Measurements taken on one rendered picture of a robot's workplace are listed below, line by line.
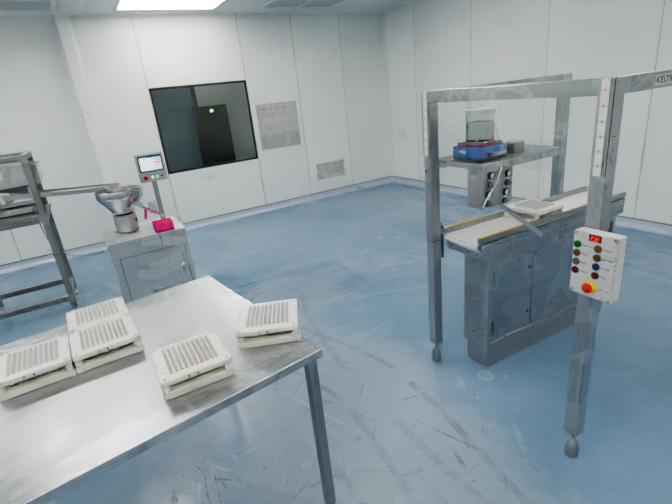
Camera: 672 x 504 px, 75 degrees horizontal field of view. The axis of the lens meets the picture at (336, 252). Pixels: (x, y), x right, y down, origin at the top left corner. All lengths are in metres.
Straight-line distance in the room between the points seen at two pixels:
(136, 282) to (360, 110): 5.21
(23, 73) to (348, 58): 4.56
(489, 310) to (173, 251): 2.64
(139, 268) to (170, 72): 3.49
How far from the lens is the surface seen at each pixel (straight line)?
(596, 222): 1.94
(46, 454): 1.66
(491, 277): 2.71
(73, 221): 6.80
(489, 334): 2.88
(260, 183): 7.20
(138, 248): 4.00
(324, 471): 2.08
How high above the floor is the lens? 1.75
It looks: 20 degrees down
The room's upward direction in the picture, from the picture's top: 6 degrees counter-clockwise
